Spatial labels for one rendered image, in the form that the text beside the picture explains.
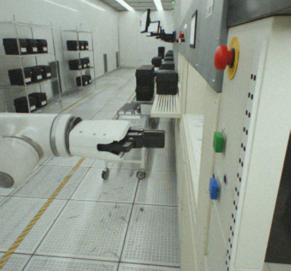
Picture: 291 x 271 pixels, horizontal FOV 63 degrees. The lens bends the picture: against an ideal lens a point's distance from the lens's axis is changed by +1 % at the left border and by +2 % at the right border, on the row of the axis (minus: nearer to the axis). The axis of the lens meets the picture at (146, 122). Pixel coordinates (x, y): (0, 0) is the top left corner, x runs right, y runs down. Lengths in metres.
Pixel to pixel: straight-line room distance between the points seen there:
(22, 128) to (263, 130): 0.39
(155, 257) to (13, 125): 1.52
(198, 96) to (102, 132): 1.48
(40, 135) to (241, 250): 0.37
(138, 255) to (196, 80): 1.30
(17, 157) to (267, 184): 0.37
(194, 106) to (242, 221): 1.55
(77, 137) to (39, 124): 0.08
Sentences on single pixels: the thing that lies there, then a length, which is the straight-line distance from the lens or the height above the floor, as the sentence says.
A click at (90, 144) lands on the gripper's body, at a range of 0.43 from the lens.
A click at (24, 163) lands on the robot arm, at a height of 1.19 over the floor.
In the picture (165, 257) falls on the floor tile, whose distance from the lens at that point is 1.85.
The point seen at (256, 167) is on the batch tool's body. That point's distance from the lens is 0.33.
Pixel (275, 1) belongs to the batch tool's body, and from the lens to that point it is 0.28.
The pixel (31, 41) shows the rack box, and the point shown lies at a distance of 4.91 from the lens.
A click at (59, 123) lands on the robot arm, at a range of 0.46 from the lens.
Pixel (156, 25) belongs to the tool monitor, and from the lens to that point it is 4.84.
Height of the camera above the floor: 1.37
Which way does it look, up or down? 19 degrees down
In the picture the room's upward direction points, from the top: straight up
